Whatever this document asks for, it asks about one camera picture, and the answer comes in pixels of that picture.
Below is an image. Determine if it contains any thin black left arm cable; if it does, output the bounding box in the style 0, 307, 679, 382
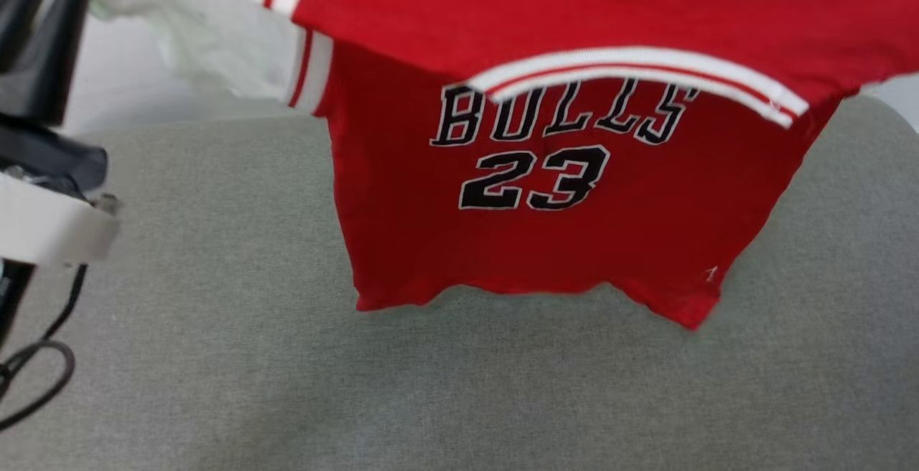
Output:
0, 263, 88, 430

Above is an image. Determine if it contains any red Bulls 23 jersey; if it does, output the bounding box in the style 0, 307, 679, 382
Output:
90, 0, 919, 332

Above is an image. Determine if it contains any grey fabric sofa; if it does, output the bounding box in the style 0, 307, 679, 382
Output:
0, 94, 919, 471

